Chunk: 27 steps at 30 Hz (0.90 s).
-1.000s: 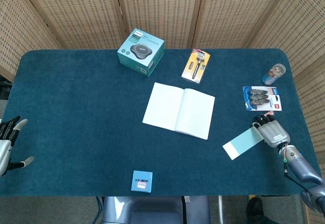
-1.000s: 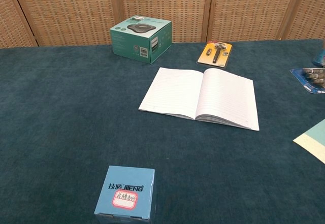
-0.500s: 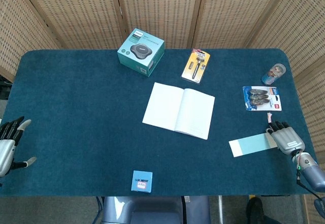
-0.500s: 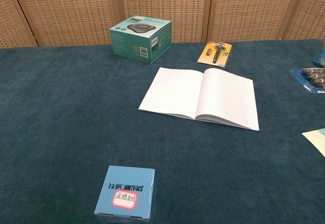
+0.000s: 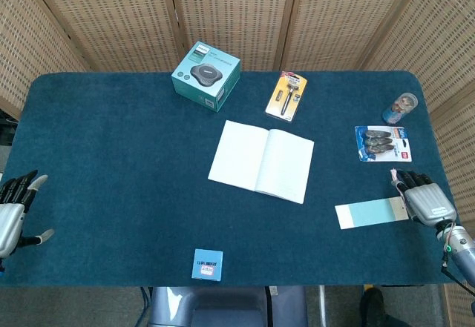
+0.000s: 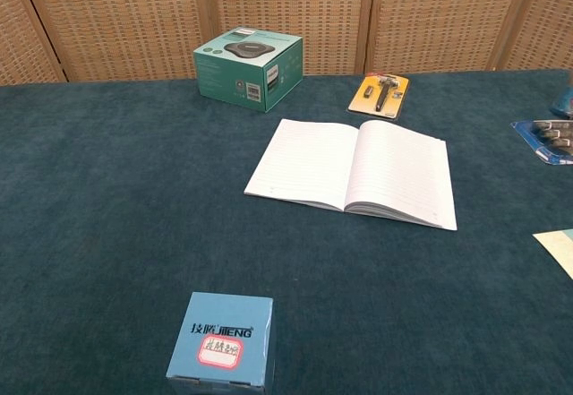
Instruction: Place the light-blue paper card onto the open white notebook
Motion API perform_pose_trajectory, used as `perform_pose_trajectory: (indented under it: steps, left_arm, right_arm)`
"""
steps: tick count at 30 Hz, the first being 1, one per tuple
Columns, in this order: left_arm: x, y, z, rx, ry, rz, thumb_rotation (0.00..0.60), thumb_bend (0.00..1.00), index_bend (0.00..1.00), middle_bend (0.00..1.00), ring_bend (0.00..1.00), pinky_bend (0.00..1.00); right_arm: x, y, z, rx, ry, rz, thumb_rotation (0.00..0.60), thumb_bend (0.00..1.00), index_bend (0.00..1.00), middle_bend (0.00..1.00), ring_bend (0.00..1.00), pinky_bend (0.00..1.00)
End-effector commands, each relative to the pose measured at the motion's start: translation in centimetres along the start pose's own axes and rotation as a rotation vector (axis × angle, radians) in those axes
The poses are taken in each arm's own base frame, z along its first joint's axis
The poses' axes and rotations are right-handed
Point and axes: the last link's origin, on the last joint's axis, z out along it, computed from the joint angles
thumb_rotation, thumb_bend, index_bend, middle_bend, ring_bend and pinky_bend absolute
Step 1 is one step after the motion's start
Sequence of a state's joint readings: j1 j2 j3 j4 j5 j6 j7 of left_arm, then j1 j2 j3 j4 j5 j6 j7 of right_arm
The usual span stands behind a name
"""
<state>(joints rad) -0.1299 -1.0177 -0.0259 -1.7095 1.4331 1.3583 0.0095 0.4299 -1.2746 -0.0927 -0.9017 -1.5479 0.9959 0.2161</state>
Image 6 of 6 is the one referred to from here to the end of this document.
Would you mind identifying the light blue white bookmark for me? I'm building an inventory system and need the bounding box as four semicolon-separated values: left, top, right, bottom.
532;228;573;279

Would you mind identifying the woven bamboo folding screen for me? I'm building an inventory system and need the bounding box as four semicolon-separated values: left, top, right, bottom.
0;0;573;86

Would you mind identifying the dark teal table mat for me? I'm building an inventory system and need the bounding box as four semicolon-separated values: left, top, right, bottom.
0;68;573;395

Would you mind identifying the figurine in clear capsule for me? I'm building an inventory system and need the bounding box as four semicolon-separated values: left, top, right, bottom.
549;89;573;118

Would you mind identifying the teal speaker product box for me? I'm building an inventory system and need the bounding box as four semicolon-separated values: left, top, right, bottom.
192;26;304;114

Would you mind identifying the yellow razor blister pack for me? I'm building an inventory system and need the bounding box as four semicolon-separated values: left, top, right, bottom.
347;72;410;122

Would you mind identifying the blue blister pack with clips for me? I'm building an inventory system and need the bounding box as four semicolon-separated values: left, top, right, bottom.
510;119;573;167

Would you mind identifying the small light blue box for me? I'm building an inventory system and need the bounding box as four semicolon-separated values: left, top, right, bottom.
165;291;275;395

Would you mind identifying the open white lined notebook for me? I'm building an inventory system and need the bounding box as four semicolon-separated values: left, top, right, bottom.
244;118;458;232

